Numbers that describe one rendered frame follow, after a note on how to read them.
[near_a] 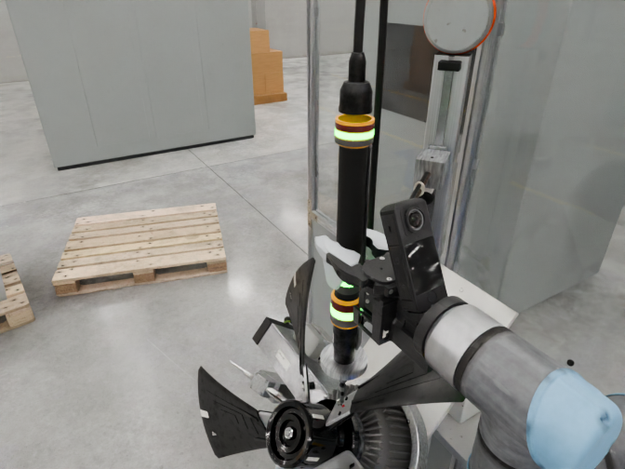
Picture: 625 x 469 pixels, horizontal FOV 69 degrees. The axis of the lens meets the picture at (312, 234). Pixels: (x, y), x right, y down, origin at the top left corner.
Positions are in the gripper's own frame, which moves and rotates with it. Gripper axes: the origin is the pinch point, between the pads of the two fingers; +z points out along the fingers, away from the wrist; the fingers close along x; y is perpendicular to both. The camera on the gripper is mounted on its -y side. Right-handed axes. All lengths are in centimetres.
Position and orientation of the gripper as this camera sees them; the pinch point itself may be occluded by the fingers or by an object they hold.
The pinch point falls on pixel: (338, 233)
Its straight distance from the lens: 59.6
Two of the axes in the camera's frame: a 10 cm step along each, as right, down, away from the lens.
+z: -5.2, -4.2, 7.5
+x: 8.6, -2.5, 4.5
